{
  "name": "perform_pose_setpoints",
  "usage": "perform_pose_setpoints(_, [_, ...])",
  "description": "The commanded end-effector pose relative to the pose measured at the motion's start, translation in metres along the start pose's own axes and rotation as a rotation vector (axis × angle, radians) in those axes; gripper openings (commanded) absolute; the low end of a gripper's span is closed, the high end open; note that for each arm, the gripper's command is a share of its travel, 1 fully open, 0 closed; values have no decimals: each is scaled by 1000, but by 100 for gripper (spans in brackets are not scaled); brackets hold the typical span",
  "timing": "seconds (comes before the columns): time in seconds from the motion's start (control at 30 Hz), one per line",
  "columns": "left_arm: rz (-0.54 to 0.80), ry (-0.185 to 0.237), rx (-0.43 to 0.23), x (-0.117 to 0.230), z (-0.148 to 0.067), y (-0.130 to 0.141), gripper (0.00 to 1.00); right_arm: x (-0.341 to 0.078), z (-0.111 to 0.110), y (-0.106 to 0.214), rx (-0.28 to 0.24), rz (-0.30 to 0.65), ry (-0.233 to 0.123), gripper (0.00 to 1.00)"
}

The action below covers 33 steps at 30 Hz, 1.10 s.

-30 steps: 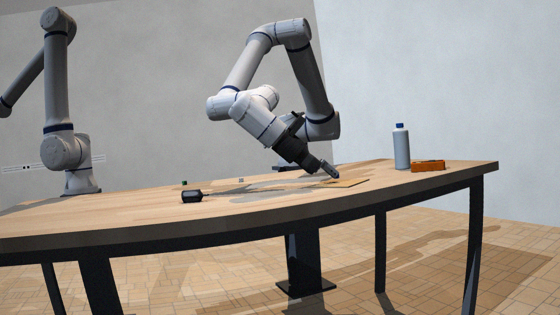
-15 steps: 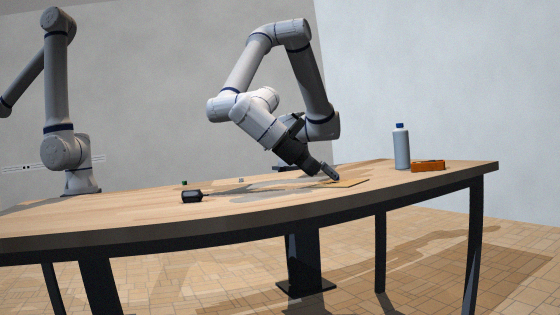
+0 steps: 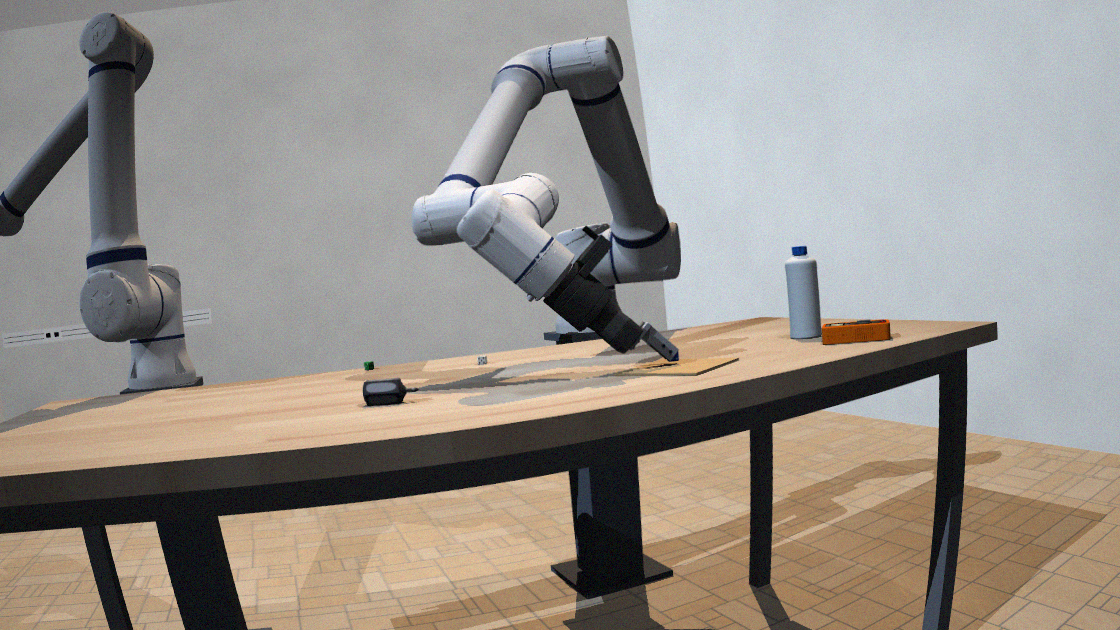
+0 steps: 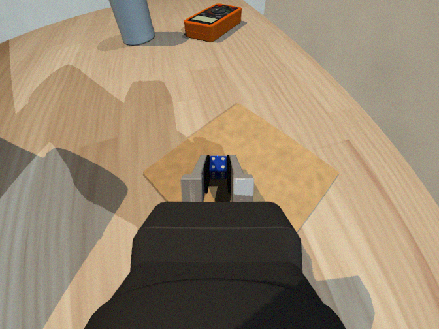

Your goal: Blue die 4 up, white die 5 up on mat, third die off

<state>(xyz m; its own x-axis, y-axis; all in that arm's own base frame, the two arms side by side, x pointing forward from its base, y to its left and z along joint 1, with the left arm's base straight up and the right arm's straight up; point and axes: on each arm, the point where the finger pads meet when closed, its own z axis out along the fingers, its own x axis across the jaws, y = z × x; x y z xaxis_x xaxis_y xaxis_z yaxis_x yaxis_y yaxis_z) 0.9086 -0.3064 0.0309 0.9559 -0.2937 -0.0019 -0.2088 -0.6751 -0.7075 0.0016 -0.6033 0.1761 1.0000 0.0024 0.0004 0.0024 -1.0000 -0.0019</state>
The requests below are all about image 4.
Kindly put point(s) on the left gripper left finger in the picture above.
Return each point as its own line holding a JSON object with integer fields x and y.
{"x": 195, "y": 185}

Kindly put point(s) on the orange digital multimeter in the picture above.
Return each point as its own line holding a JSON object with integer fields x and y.
{"x": 212, "y": 22}

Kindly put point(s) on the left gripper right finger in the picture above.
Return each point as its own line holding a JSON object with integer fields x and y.
{"x": 239, "y": 185}

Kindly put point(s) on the grey plastic bottle with blue cap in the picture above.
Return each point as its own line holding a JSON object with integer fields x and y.
{"x": 133, "y": 20}

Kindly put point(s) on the orange square mat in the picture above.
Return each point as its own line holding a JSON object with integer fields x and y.
{"x": 284, "y": 171}

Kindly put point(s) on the blue die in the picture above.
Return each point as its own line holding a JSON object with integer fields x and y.
{"x": 218, "y": 167}

